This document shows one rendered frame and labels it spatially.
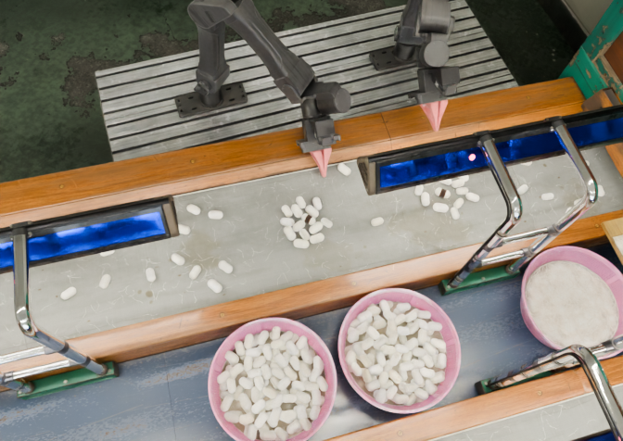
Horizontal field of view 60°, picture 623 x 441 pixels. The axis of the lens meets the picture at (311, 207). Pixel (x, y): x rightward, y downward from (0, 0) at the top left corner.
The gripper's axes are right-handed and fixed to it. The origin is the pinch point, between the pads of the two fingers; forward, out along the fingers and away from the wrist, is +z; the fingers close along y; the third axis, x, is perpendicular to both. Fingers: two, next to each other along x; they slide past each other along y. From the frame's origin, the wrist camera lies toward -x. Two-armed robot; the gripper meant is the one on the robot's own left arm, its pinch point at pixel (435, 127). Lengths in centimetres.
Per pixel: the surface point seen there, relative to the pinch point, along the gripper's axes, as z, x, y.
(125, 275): 20, -1, -79
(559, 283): 39.5, -17.6, 19.5
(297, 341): 39, -15, -44
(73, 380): 37, -12, -93
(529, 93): -2.2, 13.8, 34.9
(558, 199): 23.6, -4.7, 29.3
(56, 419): 44, -13, -98
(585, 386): 55, -35, 13
